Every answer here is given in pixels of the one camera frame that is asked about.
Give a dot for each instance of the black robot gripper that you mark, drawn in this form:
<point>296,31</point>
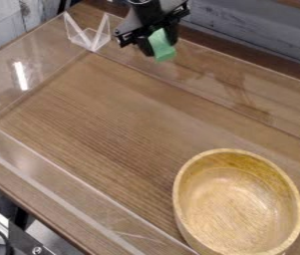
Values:
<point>148,16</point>

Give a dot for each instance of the green rectangular block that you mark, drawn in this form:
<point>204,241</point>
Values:
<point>164,50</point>

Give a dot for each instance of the brown wooden bowl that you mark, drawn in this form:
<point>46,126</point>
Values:
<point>236,204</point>

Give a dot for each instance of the clear acrylic enclosure walls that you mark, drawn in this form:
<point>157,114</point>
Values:
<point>100,124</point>

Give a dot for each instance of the black metal table frame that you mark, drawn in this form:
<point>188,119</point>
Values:
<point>25,236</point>

